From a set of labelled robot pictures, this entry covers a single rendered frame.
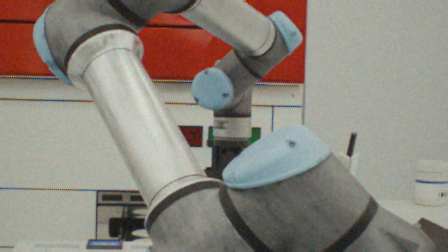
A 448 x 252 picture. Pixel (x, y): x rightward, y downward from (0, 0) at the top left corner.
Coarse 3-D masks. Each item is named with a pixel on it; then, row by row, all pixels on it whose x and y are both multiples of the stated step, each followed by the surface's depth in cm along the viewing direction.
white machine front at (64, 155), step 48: (0, 96) 196; (48, 96) 197; (192, 96) 200; (288, 96) 202; (0, 144) 196; (48, 144) 197; (96, 144) 198; (0, 192) 197; (48, 192) 198; (96, 192) 199; (0, 240) 197; (48, 240) 198
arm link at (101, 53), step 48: (96, 0) 126; (48, 48) 128; (96, 48) 124; (96, 96) 123; (144, 96) 120; (144, 144) 115; (144, 192) 114; (192, 192) 109; (192, 240) 105; (240, 240) 103
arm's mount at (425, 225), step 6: (420, 222) 116; (426, 222) 114; (432, 222) 113; (420, 228) 114; (426, 228) 113; (432, 228) 111; (438, 228) 110; (444, 228) 109; (426, 234) 111; (432, 234) 110; (438, 234) 109; (444, 234) 107; (432, 240) 109; (438, 240) 107; (444, 240) 106; (438, 246) 106; (444, 246) 105
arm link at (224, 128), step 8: (216, 120) 174; (224, 120) 172; (232, 120) 172; (240, 120) 172; (248, 120) 174; (216, 128) 174; (224, 128) 172; (232, 128) 172; (240, 128) 172; (248, 128) 174; (216, 136) 174; (224, 136) 172; (232, 136) 172; (240, 136) 172; (248, 136) 174
